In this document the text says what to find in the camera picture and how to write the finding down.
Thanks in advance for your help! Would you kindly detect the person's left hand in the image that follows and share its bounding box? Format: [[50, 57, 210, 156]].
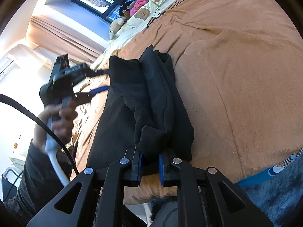
[[32, 100, 77, 153]]

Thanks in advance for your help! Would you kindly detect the pink curtain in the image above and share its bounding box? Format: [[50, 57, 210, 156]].
[[26, 15, 105, 65]]

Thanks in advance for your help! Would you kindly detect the cream bed sheet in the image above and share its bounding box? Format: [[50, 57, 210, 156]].
[[90, 39, 123, 70]]

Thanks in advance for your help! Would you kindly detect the cream bear-print pillow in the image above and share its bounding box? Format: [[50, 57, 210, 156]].
[[113, 0, 168, 40]]

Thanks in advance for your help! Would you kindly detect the beige plush toy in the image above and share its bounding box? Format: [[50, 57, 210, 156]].
[[109, 16, 126, 40]]

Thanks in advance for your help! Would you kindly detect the orange-brown duvet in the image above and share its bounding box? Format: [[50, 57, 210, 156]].
[[70, 0, 303, 205]]

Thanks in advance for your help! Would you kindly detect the pink plush toy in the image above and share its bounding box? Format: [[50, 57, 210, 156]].
[[129, 0, 149, 17]]

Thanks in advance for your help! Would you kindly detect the blue cartoon bed sheet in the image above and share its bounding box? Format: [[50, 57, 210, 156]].
[[237, 148, 302, 187]]

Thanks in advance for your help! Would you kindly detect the black knit sweater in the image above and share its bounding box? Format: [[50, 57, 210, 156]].
[[87, 46, 194, 175]]

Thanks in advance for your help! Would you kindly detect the black cable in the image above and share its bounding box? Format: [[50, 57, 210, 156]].
[[0, 93, 80, 175]]

